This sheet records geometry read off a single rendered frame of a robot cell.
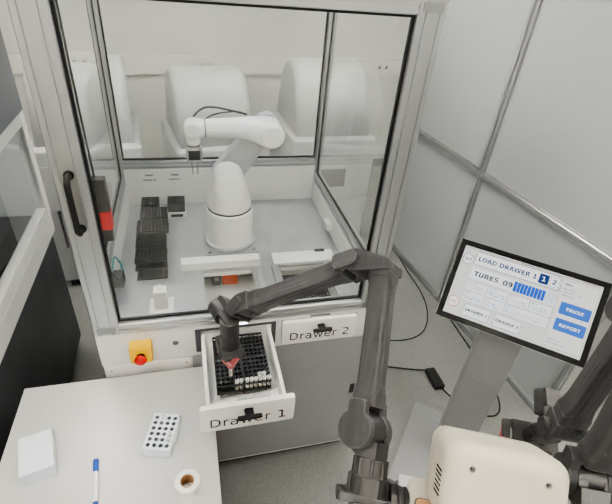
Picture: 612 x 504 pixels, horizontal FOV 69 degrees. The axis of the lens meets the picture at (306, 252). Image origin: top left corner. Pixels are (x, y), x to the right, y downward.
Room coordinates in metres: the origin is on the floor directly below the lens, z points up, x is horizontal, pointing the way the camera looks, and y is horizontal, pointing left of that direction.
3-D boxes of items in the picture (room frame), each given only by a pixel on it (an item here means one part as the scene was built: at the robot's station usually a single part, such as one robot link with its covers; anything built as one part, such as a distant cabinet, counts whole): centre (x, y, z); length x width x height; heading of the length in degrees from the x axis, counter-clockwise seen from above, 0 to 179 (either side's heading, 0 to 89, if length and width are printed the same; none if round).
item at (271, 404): (0.84, 0.13, 0.87); 0.29 x 0.02 x 0.11; 107
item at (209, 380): (1.04, 0.19, 0.86); 0.40 x 0.26 x 0.06; 17
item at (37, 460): (0.69, 0.72, 0.79); 0.13 x 0.09 x 0.05; 31
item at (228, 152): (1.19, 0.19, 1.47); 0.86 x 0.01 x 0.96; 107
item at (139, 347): (1.04, 0.53, 0.88); 0.07 x 0.05 x 0.07; 107
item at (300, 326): (1.24, -0.08, 0.87); 0.29 x 0.02 x 0.11; 107
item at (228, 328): (0.94, 0.20, 1.15); 0.07 x 0.06 x 0.07; 35
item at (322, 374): (1.62, 0.32, 0.40); 1.03 x 0.95 x 0.80; 107
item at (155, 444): (0.80, 0.39, 0.78); 0.12 x 0.08 x 0.04; 2
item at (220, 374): (1.03, 0.19, 0.87); 0.22 x 0.18 x 0.06; 17
